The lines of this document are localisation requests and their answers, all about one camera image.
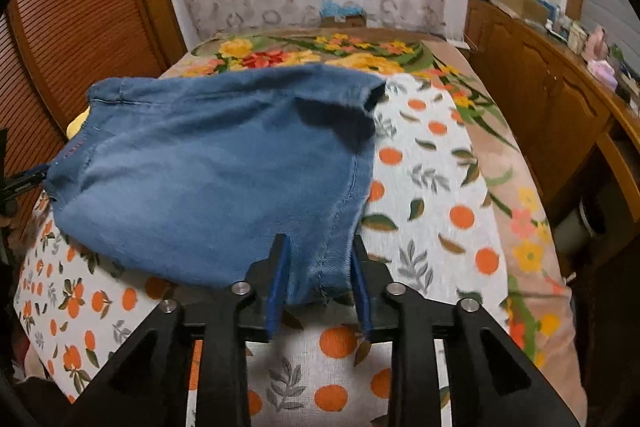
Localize wooden cabinet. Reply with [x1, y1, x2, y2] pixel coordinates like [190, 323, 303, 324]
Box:
[462, 0, 640, 278]

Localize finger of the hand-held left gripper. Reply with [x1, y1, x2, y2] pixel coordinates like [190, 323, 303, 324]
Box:
[0, 164, 51, 215]

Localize open cardboard box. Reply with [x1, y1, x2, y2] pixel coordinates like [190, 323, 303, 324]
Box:
[495, 0, 551, 22]

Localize louvred wooden wardrobe door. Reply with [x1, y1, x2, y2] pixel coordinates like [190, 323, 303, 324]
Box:
[7, 0, 186, 128]
[0, 14, 68, 233]

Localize white orange-print bed sheet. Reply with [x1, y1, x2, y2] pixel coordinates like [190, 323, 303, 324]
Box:
[12, 72, 516, 427]

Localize yellow plush toy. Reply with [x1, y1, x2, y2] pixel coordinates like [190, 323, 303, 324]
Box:
[66, 107, 93, 140]

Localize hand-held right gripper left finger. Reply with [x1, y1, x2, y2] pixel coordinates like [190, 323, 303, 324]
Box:
[60, 233, 291, 427]

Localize small cardboard box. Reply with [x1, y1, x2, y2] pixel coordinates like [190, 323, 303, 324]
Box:
[320, 14, 368, 28]

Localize pink soft toy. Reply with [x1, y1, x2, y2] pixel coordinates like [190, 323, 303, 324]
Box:
[582, 27, 611, 60]

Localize white round container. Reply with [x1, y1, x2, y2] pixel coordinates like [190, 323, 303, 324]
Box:
[552, 202, 596, 258]

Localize peach floral blanket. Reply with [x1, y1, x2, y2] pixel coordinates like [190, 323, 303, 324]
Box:
[160, 29, 588, 418]

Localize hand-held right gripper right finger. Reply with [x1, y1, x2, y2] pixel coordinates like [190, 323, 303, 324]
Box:
[350, 234, 583, 427]

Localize blue denim pants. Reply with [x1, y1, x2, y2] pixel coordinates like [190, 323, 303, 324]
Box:
[45, 66, 388, 305]

